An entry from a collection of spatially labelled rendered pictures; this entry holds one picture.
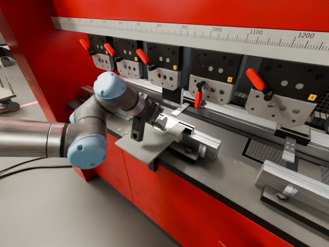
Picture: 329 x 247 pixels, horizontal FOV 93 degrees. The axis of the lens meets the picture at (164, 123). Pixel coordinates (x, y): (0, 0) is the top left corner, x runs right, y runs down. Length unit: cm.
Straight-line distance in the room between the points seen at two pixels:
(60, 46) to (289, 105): 125
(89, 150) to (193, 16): 46
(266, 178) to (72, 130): 65
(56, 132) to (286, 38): 54
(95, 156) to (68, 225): 139
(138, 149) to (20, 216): 152
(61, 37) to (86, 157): 105
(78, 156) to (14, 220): 166
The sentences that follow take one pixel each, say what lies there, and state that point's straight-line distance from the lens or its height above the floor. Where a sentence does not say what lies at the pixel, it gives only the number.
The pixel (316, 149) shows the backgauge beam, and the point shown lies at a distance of 94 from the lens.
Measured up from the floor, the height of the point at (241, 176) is 88.
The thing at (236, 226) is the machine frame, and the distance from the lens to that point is 80.
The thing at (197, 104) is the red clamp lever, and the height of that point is 117.
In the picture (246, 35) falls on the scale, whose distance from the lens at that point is 51.
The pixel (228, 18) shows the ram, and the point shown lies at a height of 142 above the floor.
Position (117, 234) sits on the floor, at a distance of 156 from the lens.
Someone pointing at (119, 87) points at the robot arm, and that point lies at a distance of 43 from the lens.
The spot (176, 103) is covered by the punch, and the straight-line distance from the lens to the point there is 71.
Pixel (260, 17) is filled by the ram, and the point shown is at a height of 142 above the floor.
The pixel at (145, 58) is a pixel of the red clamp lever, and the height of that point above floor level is 129.
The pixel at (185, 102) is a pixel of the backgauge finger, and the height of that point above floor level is 100.
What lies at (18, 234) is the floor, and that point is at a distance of 191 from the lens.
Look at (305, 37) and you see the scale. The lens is 50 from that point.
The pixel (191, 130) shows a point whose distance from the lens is 72.
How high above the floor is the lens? 144
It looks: 36 degrees down
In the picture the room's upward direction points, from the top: straight up
